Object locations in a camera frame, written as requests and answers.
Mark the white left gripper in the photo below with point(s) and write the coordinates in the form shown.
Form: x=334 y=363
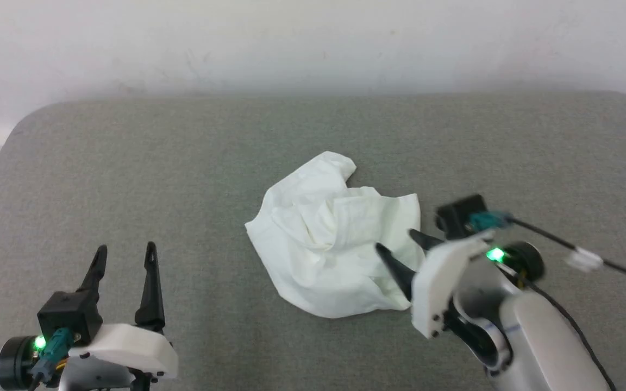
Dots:
x=128 y=345

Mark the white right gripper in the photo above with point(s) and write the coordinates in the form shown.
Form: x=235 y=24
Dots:
x=443 y=282

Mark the white long-sleeve shirt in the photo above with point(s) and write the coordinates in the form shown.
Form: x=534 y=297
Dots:
x=313 y=239

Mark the grey fabric sofa cushion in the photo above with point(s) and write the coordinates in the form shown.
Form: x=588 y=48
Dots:
x=182 y=179

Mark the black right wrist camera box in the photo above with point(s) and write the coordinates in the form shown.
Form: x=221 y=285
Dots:
x=457 y=217

